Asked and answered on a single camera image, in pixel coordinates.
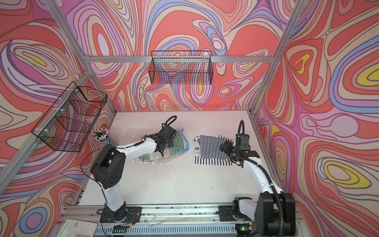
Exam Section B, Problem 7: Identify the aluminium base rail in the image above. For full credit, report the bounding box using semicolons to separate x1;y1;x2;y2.
52;202;258;237

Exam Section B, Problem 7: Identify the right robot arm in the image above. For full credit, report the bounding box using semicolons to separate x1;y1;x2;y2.
220;120;296;237

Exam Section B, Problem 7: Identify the clear vacuum bag blue zipper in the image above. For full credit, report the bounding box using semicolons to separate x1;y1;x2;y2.
130;128;190;165

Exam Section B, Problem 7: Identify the black wire basket left wall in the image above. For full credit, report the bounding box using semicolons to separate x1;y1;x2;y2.
32;82;108;153

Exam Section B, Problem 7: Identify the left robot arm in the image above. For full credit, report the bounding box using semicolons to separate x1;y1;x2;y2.
87;115;177;223

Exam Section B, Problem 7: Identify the black wire basket back wall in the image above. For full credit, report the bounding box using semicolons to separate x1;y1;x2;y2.
149;50;213;85

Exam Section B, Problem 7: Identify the black white striped tank top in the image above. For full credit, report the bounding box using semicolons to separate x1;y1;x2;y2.
193;134;233;166

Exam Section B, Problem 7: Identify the black wire basket wall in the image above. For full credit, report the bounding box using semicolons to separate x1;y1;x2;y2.
32;82;108;153
149;50;213;85

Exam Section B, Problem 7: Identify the blue white striped shirt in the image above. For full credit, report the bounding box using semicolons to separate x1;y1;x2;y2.
193;134;235;161

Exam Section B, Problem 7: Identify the white keypad device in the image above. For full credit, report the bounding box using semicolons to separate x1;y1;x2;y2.
56;220;97;237

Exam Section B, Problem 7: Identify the cup of pens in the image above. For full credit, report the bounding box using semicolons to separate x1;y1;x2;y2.
93;128;112;145

